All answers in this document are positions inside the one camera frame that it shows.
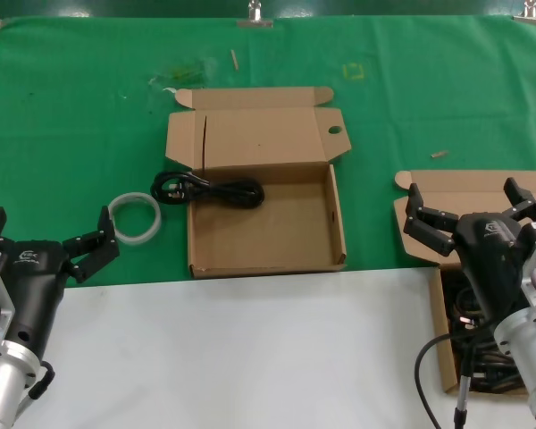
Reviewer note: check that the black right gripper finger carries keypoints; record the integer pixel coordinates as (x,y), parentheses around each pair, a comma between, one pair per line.
(531,207)
(433,230)

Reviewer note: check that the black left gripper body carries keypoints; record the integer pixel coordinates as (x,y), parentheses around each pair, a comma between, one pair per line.
(36,277)

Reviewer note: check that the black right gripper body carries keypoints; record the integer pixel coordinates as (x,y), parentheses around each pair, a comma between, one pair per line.
(491,259)

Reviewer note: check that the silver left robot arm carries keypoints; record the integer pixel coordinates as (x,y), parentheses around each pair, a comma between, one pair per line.
(0,384)

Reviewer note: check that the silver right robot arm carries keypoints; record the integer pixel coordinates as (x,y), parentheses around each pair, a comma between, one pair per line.
(531,357)

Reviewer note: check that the clear tape roll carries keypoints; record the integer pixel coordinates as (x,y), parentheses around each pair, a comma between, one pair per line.
(136,240)

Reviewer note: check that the small wood scrap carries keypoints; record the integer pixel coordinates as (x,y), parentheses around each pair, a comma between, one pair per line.
(440,154)

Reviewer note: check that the green table cloth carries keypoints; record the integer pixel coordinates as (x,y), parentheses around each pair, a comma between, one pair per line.
(71,134)

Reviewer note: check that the clear plastic wrapper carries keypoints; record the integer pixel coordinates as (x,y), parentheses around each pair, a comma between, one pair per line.
(185,72)

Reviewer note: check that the thin wooden stick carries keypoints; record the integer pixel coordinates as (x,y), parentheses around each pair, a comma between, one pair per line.
(234,59)

